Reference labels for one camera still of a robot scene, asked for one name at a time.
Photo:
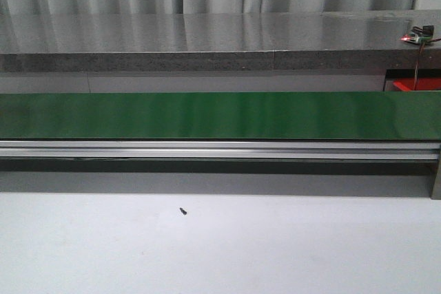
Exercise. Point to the green conveyor belt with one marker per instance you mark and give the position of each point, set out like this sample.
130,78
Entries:
223,115

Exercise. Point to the small green circuit board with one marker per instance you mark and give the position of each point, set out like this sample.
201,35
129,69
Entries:
419,35

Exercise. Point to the red plastic tray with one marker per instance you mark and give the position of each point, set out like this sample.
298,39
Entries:
423,84

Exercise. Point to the aluminium conveyor frame rail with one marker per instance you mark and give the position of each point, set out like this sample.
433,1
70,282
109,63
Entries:
314,150

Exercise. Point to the grey metal support bracket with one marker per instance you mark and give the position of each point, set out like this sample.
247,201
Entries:
433,185

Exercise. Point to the grey stone counter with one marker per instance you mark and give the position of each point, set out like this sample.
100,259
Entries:
215,42

